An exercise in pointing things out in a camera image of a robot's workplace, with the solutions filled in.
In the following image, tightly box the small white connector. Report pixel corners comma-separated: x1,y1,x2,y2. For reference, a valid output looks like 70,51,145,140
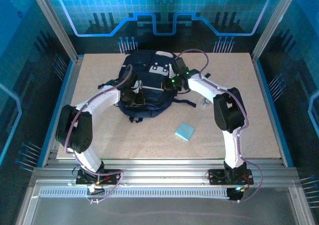
86,184,106,195

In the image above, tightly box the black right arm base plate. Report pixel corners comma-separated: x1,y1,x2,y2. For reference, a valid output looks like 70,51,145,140
207,169,254,186

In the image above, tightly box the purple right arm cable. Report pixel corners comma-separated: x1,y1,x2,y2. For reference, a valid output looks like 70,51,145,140
178,49,264,204

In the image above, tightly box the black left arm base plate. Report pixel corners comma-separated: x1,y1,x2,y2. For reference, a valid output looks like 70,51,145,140
75,168,122,186

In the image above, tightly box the aluminium frame rail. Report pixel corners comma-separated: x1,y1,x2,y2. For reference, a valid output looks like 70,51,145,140
29,157,301,188

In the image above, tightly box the light blue sticky note pad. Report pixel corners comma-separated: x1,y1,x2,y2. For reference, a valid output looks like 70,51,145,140
174,121,196,142

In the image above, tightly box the small black controller box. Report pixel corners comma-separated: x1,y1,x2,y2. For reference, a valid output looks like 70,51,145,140
226,187,244,203

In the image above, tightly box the blue-edged table side rail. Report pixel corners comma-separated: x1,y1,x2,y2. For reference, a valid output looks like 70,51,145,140
37,55,84,167

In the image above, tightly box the aluminium frame post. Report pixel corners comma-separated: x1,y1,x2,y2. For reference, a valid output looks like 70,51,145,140
27,0,81,63
251,0,301,63

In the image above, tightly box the slotted grey cable duct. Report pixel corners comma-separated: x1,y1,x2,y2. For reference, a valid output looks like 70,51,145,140
38,189,230,199

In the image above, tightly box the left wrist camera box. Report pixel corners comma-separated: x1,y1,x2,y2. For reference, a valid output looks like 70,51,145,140
131,80,143,94

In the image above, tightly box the navy blue backpack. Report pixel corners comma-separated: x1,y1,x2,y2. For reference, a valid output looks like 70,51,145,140
97,49,211,123

